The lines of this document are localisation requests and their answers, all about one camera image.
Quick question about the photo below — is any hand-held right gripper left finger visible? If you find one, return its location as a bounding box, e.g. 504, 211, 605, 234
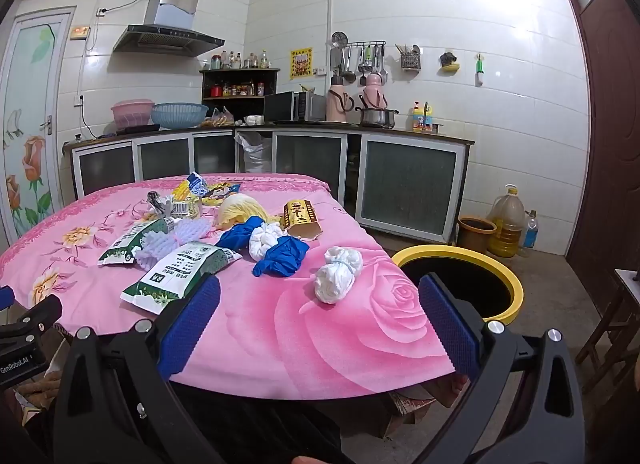
52, 274, 226, 464

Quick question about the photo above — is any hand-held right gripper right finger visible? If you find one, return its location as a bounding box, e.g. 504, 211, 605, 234
417, 271, 586, 464

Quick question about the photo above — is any large green white packet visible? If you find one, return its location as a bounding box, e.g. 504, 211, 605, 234
120, 241, 244, 315

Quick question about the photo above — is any yellow-rimmed black trash bin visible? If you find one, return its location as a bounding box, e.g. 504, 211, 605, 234
391, 244, 525, 323

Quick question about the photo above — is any blue plastic bag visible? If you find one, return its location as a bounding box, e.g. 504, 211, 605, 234
252, 235, 311, 278

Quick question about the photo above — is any purple foam fruit net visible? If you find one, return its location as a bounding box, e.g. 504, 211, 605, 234
174, 217, 212, 246
134, 228, 182, 271

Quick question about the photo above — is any cardboard box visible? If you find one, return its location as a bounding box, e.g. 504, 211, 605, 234
386, 386, 452, 438

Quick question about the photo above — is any brown plastic bucket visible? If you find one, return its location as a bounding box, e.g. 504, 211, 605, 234
457, 216, 498, 255

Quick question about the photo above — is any blue rubber glove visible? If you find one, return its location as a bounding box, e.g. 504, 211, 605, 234
215, 217, 267, 251

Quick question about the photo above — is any small green white packet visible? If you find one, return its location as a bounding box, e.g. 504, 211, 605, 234
97, 217, 174, 267

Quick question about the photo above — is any pink floral blanket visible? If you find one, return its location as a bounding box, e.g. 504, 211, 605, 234
0, 173, 458, 401

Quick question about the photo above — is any small white plastic bag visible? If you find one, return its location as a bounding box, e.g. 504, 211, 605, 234
249, 223, 289, 261

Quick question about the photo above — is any large cooking oil jug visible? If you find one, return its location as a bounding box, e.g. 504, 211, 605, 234
486, 184, 528, 258

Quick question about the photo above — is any white knotted plastic bag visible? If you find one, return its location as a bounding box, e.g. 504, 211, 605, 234
313, 246, 364, 305

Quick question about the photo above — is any blue label water bottle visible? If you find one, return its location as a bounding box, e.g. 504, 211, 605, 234
521, 209, 540, 252

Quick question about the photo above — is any yellow striped packaging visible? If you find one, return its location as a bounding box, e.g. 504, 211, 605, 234
171, 181, 202, 218

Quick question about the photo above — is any silver crumpled wrapper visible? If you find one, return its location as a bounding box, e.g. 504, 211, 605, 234
146, 191, 174, 218

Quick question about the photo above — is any cream plastic bag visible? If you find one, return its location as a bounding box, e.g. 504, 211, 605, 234
219, 194, 273, 228

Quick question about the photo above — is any yellow cartoon snack packet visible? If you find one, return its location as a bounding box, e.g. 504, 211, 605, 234
200, 181, 244, 208

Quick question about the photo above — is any blue white wrapper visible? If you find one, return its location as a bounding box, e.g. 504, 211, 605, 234
186, 171, 211, 201

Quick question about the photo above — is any kitchen counter cabinet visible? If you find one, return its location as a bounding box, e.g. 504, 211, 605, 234
62, 120, 476, 245

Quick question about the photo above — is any yellow paper box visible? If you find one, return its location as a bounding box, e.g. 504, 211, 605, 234
281, 199, 321, 241

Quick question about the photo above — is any wooden stool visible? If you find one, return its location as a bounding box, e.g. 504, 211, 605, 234
574, 268, 640, 396

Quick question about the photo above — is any flower printed glass door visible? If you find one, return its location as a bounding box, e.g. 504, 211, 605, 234
0, 6, 77, 241

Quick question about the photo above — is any white woven sack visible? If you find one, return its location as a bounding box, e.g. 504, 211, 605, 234
234, 131, 274, 175

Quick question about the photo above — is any clear bag of snacks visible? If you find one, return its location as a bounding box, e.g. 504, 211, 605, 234
202, 106, 235, 128

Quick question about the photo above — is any blue plastic basket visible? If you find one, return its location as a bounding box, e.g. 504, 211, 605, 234
150, 102, 210, 129

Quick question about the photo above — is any yellow dish soap bottle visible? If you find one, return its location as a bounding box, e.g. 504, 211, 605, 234
411, 101, 437, 133

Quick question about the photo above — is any pink plastic basin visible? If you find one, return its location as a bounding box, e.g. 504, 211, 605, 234
110, 99, 156, 128

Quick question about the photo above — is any steel cooking pot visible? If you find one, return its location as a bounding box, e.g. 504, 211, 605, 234
356, 106, 400, 129

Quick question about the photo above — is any dark wooden shelf rack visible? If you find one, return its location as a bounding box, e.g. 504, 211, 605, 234
199, 68, 281, 124

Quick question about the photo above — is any black microwave oven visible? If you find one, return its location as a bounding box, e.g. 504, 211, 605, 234
263, 90, 327, 123

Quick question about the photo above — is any pink thermos flask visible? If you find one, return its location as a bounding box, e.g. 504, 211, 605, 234
326, 72, 355, 123
361, 73, 390, 111

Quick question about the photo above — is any brown wooden door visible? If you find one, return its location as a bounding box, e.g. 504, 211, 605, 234
557, 0, 640, 317

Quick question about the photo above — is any row of seasoning bottles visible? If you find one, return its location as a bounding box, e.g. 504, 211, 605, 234
209, 50, 274, 70

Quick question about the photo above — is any hanging utensil rack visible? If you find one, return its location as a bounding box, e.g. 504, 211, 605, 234
330, 31, 389, 86

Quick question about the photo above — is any steel range hood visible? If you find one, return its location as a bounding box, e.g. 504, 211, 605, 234
112, 0, 226, 58

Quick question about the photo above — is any wall chopstick holder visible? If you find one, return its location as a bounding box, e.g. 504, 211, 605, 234
395, 43, 422, 70

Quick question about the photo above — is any yellow wall poster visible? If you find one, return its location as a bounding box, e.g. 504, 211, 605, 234
289, 47, 314, 80

